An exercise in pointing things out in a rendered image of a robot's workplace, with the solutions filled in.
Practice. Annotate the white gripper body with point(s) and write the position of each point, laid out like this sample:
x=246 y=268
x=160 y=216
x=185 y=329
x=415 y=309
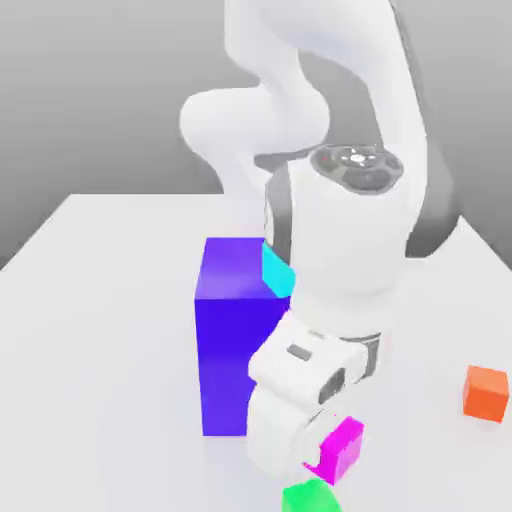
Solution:
x=276 y=432

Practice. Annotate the small magenta cube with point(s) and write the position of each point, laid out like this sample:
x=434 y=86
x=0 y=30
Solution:
x=344 y=444

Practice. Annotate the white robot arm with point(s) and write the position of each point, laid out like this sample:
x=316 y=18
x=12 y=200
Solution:
x=352 y=248

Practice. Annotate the small green cube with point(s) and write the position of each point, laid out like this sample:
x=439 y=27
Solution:
x=308 y=499

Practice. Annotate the small cyan cube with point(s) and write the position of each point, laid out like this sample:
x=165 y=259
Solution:
x=278 y=276

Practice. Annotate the small orange cube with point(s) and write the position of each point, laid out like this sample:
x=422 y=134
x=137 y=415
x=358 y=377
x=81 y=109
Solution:
x=486 y=394

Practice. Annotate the large purple box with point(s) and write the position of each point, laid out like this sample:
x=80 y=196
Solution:
x=228 y=340

